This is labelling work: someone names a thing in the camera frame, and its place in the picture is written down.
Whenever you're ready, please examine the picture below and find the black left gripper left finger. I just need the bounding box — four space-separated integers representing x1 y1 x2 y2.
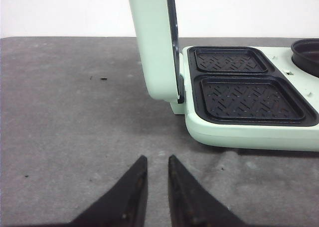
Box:
70 155 148 227

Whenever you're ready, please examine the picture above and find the grey tablecloth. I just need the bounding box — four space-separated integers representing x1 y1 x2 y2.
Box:
0 37 319 227

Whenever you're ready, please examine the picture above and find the black round frying pan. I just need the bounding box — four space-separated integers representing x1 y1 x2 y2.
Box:
291 38 319 77

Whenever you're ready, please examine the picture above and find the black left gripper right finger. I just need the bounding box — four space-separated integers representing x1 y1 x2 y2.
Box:
168 155 247 227

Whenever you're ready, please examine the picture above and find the mint green hinged lid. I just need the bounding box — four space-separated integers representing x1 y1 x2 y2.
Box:
129 0 184 104

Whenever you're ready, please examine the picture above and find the mint green breakfast maker base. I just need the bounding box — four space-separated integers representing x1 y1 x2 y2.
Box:
171 46 319 151

